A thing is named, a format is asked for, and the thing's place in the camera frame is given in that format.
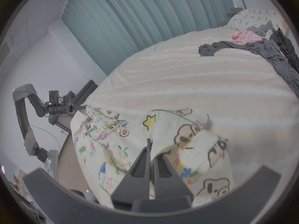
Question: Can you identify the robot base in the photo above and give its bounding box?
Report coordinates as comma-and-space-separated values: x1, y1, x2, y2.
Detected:
43, 149, 60, 182

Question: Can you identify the pile of clothes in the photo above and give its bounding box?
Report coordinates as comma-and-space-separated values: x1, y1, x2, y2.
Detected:
198, 20, 299, 99

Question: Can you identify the white printed pillow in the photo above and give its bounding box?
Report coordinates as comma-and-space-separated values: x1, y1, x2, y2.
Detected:
226, 8, 290, 36

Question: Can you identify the bed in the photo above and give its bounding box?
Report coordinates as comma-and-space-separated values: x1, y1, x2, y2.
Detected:
57, 0, 299, 209

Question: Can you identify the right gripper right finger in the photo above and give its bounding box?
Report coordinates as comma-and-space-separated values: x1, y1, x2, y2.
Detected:
153, 153, 195, 207

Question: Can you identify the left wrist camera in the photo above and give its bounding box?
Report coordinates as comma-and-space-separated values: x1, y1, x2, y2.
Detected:
48, 90, 59, 105

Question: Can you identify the blue-green curtain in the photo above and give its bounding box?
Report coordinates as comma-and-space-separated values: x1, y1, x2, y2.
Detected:
61, 0, 234, 76

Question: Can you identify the white printed pyjama top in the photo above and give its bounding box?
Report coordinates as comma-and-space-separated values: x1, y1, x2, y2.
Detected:
70, 105, 234, 209

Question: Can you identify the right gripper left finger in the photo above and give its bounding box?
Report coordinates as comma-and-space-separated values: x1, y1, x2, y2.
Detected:
111, 138, 153, 211

